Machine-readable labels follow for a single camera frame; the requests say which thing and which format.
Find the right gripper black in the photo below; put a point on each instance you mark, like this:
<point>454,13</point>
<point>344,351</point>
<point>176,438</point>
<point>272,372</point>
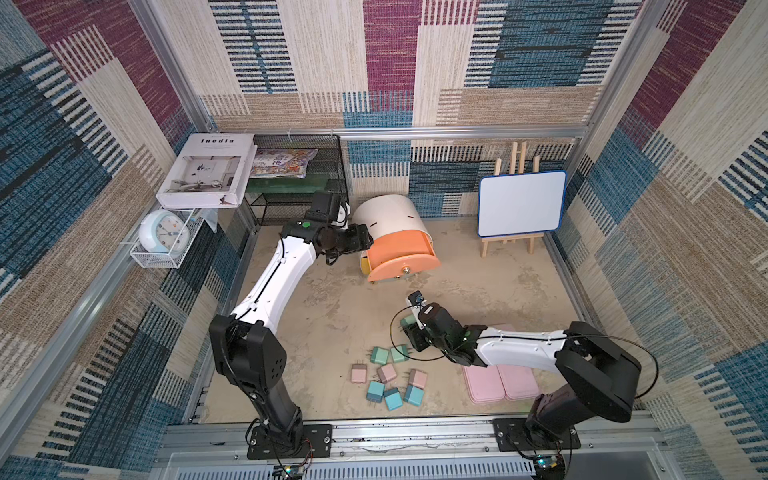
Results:
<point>418,334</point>

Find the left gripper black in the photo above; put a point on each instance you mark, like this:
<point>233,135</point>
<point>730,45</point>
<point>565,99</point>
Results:
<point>358,239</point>

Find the white round drawer cabinet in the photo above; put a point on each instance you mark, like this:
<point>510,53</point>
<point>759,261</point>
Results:
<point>384,215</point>

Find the green plug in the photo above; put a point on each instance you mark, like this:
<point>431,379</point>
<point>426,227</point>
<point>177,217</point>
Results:
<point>379,356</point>
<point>408,323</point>
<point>399,353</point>

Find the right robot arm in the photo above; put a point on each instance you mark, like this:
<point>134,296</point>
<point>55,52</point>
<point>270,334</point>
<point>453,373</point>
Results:
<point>601,378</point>

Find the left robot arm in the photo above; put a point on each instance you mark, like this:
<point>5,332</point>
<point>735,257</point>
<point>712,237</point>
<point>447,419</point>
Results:
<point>246,350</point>

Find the pink plug right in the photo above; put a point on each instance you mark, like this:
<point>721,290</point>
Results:
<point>417,378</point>

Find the pink plug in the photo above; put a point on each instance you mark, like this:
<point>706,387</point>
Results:
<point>387,373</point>
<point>358,373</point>
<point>417,378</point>

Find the pink case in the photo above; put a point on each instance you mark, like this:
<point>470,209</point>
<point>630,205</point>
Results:
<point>496,383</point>

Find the blue plug right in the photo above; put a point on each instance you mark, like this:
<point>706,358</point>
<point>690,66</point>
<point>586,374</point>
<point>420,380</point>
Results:
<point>414,395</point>

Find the blue plug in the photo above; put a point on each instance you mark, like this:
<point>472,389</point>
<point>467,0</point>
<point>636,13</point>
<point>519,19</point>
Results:
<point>375,392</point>
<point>393,399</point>
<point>414,395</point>

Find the pink plug middle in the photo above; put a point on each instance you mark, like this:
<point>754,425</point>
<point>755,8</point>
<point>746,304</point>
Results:
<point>387,373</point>

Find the blue plug middle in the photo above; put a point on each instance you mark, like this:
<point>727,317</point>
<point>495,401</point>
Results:
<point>393,399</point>

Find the green book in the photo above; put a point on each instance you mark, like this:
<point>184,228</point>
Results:
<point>307,185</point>

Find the colourful snack bag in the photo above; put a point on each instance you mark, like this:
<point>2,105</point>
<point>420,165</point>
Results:
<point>282,163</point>

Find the blue plug left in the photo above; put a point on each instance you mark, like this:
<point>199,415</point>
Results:
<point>375,392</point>

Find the pink plug left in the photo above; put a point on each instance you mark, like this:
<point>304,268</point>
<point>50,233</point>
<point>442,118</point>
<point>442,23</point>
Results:
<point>358,373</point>

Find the white magazine box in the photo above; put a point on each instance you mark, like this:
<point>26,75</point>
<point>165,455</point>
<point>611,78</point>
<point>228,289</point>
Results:
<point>211,172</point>

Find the blue framed whiteboard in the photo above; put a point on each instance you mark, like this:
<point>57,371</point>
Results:
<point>545,207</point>

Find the white alarm clock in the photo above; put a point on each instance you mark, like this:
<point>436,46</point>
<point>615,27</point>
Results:
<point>164,232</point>

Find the wooden easel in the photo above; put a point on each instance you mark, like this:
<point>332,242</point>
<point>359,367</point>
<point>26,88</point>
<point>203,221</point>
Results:
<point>501,204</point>

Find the black wire shelf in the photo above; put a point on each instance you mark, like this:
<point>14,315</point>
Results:
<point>309,164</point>

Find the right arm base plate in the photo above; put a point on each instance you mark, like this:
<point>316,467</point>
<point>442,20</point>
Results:
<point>512,434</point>

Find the clear wire basket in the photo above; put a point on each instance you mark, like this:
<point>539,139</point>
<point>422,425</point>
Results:
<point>195,219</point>

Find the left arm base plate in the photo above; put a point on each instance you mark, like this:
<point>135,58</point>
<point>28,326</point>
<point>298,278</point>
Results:
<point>310,441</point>

